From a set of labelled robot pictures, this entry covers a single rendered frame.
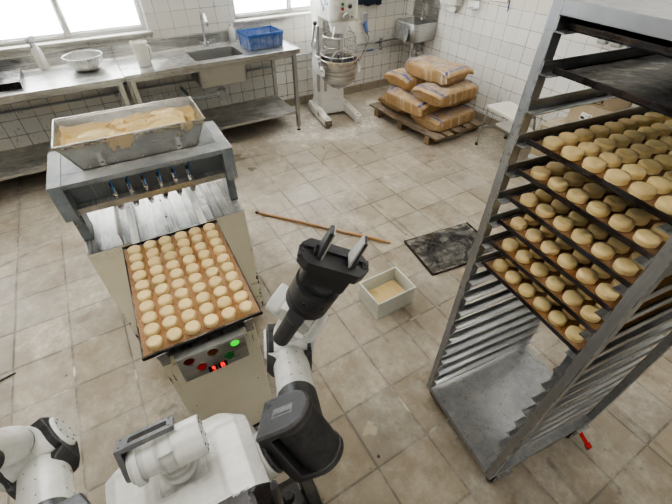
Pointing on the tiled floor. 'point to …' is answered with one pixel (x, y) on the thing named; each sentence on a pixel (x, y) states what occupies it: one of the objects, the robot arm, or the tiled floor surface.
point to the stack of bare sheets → (445, 248)
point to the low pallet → (422, 126)
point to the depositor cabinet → (111, 245)
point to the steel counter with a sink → (223, 59)
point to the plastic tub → (386, 292)
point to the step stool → (504, 117)
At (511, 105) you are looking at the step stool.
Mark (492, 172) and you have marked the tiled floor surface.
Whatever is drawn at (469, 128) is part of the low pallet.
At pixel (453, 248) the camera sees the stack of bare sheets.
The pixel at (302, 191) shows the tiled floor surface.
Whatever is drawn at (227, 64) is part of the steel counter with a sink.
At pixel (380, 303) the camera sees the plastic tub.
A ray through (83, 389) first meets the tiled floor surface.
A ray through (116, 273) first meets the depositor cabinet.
